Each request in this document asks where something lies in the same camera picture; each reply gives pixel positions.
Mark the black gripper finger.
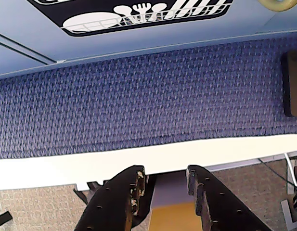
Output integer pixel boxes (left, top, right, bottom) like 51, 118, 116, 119
186, 164, 272, 231
73, 165, 156, 231

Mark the black table clamp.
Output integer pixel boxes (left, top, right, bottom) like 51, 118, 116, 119
73, 179, 111, 205

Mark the yellow box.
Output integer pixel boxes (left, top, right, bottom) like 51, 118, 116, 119
148, 201, 202, 231

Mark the blue woven mat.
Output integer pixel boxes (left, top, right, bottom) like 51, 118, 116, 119
0, 37, 297, 160

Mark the black dish rack sticker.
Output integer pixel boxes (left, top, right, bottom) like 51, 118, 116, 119
32, 0, 234, 37

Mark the yellow tape roll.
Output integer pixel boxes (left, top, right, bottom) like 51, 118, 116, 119
256, 0, 297, 12

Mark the thin black cable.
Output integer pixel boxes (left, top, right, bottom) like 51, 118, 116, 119
258, 157, 297, 186

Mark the white angle bracket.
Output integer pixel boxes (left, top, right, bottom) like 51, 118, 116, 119
280, 199, 297, 225

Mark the white cable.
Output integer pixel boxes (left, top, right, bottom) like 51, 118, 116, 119
284, 151, 297, 193

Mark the black strap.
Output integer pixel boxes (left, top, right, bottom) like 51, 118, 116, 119
0, 211, 13, 226

